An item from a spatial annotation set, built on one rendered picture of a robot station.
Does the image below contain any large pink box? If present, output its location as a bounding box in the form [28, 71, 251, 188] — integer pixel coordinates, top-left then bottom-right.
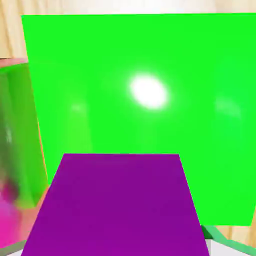
[0, 57, 50, 250]

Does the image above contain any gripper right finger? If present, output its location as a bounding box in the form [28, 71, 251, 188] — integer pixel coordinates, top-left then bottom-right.
[200, 224, 256, 256]

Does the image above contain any large green box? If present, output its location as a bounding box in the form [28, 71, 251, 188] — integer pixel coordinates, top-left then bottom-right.
[20, 12, 256, 227]

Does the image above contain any small purple cube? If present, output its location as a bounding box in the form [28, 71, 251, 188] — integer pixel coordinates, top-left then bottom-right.
[20, 152, 211, 256]

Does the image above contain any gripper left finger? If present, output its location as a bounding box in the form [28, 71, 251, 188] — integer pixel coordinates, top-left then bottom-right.
[0, 239, 27, 256]

